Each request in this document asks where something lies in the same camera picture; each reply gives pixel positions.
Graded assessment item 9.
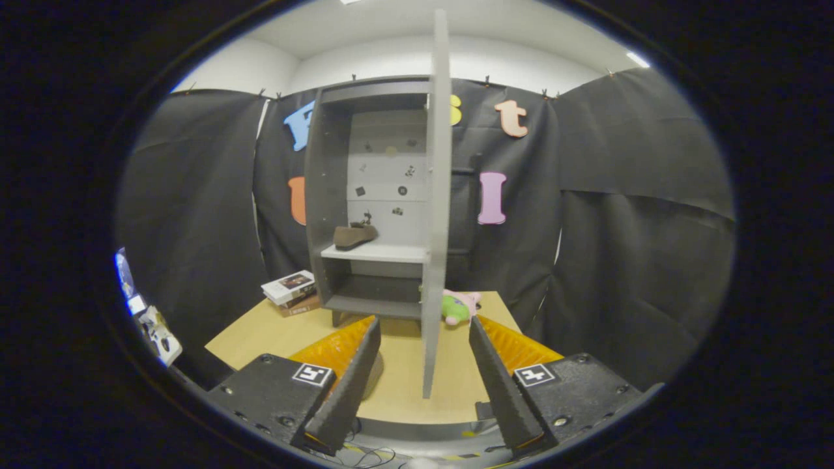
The black backdrop cloth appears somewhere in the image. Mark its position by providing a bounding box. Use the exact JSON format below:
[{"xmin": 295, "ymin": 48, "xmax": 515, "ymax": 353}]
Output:
[{"xmin": 116, "ymin": 68, "xmax": 737, "ymax": 391}]

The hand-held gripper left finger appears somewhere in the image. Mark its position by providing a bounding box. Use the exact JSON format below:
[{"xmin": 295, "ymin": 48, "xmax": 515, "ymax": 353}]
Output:
[{"xmin": 207, "ymin": 315, "xmax": 382, "ymax": 457}]

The white patterned object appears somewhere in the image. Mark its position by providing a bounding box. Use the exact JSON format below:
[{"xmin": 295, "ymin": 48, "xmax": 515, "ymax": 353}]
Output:
[{"xmin": 138, "ymin": 306, "xmax": 183, "ymax": 367}]

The green and pink plush toy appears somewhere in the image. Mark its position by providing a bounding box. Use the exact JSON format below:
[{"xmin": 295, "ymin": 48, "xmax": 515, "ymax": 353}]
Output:
[{"xmin": 442, "ymin": 289, "xmax": 482, "ymax": 326}]

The white cover book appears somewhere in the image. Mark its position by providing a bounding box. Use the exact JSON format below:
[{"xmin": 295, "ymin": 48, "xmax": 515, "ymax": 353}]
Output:
[{"xmin": 261, "ymin": 270, "xmax": 317, "ymax": 306}]

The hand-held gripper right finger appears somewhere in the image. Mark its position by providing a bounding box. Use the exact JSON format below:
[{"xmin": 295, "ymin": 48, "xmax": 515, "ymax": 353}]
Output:
[{"xmin": 469, "ymin": 315, "xmax": 665, "ymax": 459}]

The brown book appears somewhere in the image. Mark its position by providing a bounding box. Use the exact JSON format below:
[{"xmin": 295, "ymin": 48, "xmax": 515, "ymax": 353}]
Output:
[{"xmin": 279, "ymin": 294, "xmax": 322, "ymax": 318}]

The grey shoe cabinet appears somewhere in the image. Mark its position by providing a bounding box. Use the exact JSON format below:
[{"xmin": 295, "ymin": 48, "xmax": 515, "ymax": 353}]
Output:
[{"xmin": 304, "ymin": 75, "xmax": 434, "ymax": 326}]

